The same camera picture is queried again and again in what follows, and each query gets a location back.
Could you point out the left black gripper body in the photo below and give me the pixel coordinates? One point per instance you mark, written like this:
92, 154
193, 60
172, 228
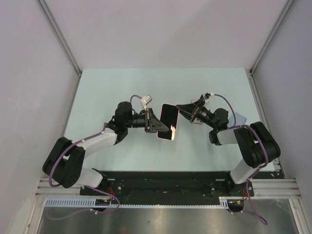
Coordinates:
147, 124

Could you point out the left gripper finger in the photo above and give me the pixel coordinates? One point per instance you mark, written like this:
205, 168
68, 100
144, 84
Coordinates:
155, 122
159, 128

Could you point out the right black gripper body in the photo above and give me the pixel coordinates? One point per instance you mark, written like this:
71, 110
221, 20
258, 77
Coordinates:
198, 112

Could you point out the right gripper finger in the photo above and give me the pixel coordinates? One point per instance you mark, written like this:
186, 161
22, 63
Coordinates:
190, 108
187, 115

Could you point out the gold pink smartphone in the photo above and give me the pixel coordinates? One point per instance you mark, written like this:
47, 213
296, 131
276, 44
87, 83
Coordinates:
200, 122

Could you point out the phone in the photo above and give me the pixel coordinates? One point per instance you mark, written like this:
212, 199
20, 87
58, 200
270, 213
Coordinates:
168, 116
236, 120

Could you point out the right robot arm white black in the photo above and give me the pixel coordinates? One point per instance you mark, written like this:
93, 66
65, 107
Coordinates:
257, 146

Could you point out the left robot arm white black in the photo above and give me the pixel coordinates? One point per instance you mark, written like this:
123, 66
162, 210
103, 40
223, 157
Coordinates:
64, 165

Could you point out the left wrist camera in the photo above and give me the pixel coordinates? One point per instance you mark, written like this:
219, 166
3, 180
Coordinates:
145, 101

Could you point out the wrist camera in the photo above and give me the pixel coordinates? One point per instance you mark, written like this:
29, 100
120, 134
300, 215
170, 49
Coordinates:
145, 101
207, 97

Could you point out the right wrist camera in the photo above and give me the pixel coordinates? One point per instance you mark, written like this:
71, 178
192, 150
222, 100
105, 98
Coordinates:
207, 97

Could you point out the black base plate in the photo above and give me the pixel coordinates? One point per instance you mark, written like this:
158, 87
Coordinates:
168, 188

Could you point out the right aluminium side rail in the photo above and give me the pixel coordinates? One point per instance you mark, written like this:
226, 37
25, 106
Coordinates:
261, 112

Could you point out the left aluminium corner post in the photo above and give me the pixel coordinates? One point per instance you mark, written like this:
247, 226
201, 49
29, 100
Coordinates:
47, 13

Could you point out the aluminium corner post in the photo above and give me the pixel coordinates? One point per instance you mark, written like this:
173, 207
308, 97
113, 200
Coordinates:
272, 34
47, 13

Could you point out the right aluminium corner post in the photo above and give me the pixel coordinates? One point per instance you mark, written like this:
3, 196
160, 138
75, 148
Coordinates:
272, 34

